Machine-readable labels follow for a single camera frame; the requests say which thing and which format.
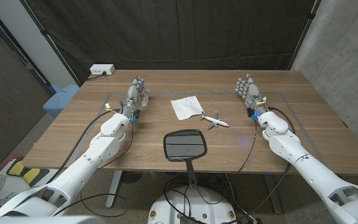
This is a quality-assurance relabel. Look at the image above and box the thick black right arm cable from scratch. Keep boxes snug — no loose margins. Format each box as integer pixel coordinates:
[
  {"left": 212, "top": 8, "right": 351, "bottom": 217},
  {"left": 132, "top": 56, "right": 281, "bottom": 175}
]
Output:
[{"left": 222, "top": 106, "right": 296, "bottom": 224}]

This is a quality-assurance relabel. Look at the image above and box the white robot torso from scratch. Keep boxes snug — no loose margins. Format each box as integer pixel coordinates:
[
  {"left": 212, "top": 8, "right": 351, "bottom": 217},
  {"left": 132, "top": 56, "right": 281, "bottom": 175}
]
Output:
[{"left": 0, "top": 215, "right": 107, "bottom": 224}]

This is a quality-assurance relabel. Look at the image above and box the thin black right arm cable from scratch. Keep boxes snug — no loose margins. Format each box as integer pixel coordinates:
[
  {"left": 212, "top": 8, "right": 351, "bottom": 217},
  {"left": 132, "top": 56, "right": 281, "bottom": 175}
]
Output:
[{"left": 237, "top": 121, "right": 258, "bottom": 174}]

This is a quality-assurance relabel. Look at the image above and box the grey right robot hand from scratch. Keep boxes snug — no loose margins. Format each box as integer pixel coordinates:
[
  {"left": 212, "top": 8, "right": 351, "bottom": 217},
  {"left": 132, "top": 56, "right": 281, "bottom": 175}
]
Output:
[{"left": 234, "top": 72, "right": 269, "bottom": 118}]

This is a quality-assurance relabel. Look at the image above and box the black backdrop curtain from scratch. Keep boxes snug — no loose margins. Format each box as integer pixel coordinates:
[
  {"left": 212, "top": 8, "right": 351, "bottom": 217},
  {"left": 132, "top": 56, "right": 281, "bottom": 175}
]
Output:
[{"left": 20, "top": 0, "right": 319, "bottom": 85}]

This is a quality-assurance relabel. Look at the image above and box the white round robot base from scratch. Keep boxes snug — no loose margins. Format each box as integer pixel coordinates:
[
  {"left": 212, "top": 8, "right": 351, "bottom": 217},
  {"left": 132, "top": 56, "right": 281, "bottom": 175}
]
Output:
[{"left": 147, "top": 185, "right": 237, "bottom": 224}]

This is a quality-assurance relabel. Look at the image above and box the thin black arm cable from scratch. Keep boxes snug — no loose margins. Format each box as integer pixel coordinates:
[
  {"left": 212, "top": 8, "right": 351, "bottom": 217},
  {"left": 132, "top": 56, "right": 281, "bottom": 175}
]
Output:
[
  {"left": 53, "top": 123, "right": 135, "bottom": 218},
  {"left": 237, "top": 121, "right": 258, "bottom": 174}
]

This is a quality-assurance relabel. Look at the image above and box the white toy plane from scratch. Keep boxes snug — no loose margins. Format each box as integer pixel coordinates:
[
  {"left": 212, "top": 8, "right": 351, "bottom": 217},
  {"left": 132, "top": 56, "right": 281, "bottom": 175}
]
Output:
[{"left": 200, "top": 111, "right": 230, "bottom": 130}]

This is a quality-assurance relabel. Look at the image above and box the light blue bin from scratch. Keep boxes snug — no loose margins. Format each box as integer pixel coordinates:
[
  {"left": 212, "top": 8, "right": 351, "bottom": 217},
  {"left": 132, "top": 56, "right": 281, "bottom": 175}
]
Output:
[{"left": 42, "top": 83, "right": 80, "bottom": 119}]

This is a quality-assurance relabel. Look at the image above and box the white power strip box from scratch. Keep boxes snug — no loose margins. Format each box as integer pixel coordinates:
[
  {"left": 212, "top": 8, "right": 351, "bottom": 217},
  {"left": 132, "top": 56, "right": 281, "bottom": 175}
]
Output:
[{"left": 89, "top": 63, "right": 116, "bottom": 76}]

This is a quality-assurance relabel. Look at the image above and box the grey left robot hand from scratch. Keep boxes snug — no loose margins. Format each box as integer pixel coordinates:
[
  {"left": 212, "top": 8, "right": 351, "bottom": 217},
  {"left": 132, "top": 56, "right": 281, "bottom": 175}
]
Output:
[{"left": 121, "top": 74, "right": 150, "bottom": 121}]

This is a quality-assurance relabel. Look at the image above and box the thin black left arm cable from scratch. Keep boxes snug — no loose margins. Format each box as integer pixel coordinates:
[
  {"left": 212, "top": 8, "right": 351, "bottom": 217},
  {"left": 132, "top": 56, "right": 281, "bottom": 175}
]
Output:
[{"left": 53, "top": 123, "right": 135, "bottom": 218}]

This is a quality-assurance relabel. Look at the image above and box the black backdrop stand pole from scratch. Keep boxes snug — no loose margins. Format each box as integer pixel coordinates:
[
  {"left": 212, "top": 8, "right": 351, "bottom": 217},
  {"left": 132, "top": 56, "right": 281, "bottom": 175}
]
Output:
[
  {"left": 19, "top": 0, "right": 82, "bottom": 88},
  {"left": 287, "top": 0, "right": 321, "bottom": 71}
]

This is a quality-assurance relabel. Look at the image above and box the white tissue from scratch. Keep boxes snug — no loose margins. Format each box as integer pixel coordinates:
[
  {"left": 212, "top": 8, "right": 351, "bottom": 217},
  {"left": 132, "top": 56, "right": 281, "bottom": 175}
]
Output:
[{"left": 170, "top": 95, "right": 204, "bottom": 121}]

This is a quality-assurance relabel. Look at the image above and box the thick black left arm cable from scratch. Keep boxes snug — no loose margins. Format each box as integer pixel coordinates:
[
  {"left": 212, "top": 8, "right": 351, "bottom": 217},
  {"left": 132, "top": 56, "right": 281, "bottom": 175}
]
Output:
[{"left": 45, "top": 108, "right": 121, "bottom": 184}]

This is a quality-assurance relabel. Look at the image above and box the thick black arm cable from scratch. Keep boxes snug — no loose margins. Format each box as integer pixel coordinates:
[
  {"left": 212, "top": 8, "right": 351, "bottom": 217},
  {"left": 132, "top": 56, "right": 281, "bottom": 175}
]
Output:
[
  {"left": 45, "top": 108, "right": 121, "bottom": 184},
  {"left": 222, "top": 106, "right": 296, "bottom": 224}
]

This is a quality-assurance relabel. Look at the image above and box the grey table leg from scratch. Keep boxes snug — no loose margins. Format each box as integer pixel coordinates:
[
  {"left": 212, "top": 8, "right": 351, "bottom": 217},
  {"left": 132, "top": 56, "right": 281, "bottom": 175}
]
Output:
[
  {"left": 262, "top": 174, "right": 283, "bottom": 215},
  {"left": 105, "top": 170, "right": 124, "bottom": 208}
]

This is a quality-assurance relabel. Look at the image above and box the grey tape outline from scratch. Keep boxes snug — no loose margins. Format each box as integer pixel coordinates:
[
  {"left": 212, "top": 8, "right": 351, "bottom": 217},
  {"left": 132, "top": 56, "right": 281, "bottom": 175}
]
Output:
[{"left": 68, "top": 91, "right": 326, "bottom": 166}]

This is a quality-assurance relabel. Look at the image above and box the black hand mirror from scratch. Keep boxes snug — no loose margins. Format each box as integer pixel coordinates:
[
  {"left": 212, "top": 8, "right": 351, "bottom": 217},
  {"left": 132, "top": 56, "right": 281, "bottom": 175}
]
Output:
[{"left": 162, "top": 129, "right": 208, "bottom": 188}]

